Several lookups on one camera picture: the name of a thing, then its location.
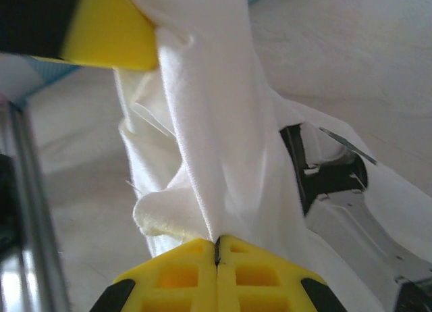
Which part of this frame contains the white printed t-shirt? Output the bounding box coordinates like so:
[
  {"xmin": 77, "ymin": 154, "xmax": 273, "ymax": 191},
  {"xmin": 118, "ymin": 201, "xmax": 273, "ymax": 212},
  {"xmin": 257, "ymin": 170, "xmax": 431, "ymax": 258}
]
[{"xmin": 114, "ymin": 0, "xmax": 432, "ymax": 312}]

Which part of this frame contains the left aluminium frame post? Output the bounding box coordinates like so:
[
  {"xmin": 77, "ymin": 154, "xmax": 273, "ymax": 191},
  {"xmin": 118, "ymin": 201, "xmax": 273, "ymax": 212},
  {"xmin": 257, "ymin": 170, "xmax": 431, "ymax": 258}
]
[{"xmin": 0, "ymin": 101, "xmax": 70, "ymax": 312}]

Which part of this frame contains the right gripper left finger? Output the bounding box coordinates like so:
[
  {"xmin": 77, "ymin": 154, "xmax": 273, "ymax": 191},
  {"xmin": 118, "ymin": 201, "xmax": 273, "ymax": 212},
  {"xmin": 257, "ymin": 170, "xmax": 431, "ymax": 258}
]
[{"xmin": 89, "ymin": 238, "xmax": 219, "ymax": 312}]

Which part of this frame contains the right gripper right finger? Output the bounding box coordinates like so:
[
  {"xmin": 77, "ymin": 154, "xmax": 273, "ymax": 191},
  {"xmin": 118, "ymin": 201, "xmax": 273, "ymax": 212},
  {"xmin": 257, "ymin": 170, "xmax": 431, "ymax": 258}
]
[{"xmin": 215, "ymin": 235, "xmax": 348, "ymax": 312}]

